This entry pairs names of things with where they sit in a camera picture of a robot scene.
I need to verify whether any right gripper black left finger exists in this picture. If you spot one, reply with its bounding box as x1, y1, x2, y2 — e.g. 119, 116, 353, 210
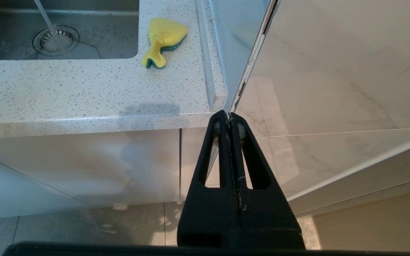
177, 110, 241, 247

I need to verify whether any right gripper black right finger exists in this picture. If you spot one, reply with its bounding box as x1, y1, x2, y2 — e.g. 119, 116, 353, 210
226, 113, 305, 249

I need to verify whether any stainless steel sink basin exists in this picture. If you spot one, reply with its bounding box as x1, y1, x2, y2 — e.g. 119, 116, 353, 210
0, 0, 140, 60

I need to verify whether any running water stream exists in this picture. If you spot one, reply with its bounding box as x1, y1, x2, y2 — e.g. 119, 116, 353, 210
33, 0, 67, 54

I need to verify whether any white glossy cabinet front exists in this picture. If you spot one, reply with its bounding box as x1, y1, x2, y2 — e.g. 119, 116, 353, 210
0, 127, 227, 218

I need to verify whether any yellow green sponge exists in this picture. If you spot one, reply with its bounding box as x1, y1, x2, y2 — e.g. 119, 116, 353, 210
142, 18, 189, 69

